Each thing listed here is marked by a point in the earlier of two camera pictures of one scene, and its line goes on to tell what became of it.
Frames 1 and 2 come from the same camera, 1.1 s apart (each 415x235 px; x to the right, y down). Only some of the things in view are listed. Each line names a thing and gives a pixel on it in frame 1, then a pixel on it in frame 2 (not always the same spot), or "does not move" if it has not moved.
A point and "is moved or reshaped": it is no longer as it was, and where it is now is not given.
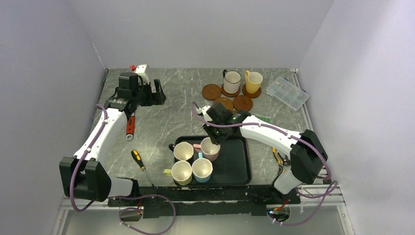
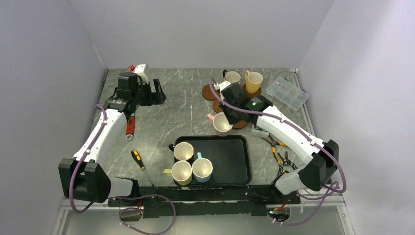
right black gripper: x=215 y=139 -> x=232 y=120
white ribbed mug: x=232 y=81 does not move
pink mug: x=210 y=151 is moved or reshaped
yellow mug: x=253 y=80 does not move
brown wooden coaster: x=253 y=95 does not move
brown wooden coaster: x=211 y=92 does not move
